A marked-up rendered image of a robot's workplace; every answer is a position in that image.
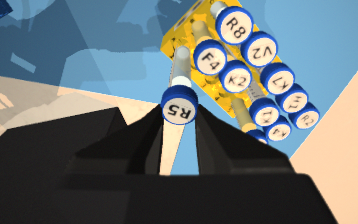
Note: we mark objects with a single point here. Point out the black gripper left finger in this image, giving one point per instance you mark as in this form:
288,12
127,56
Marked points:
126,149

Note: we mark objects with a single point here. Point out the light blue mat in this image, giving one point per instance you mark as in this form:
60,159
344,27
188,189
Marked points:
112,47

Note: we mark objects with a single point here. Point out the blue-capped tube labelled f4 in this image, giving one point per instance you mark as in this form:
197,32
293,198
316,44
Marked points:
209,55

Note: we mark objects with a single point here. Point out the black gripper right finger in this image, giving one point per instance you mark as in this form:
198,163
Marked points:
233,150

